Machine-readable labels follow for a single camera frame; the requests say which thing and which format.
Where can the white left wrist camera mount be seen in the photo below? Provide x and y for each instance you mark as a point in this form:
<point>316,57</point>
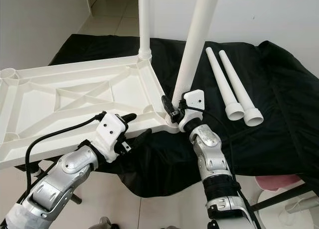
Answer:
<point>112,134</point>

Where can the white plastic table top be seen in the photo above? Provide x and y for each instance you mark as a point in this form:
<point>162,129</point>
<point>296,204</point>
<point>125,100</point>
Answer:
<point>40,114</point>

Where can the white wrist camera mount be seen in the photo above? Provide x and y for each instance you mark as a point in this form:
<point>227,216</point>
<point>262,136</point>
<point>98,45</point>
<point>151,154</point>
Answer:
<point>112,134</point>
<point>194,107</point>

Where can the black metal table leg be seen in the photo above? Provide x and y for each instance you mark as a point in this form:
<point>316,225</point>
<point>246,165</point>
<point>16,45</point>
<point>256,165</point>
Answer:
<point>284,196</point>
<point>77,198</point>

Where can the white plastic table leg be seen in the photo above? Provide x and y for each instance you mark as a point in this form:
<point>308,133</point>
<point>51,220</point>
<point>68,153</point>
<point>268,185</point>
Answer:
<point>199,45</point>
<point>239,89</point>
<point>224,87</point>
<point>145,20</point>

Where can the pink round stool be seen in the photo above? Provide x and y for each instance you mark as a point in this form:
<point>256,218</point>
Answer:
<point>276,182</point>

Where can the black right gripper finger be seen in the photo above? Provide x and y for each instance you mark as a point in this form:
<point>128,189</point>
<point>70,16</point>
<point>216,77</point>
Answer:
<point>168,104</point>

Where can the grey robot foot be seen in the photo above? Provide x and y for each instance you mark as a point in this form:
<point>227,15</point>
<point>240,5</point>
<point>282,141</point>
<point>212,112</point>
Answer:
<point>105,224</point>

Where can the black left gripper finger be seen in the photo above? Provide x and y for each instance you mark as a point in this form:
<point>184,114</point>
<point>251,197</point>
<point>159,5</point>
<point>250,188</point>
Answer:
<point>143,137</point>
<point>129,117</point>

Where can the black table cloth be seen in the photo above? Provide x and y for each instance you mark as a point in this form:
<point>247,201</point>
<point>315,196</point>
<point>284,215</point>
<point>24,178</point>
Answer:
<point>279,149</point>

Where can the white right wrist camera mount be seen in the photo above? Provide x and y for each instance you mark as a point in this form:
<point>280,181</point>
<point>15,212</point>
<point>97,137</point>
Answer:
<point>194,107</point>

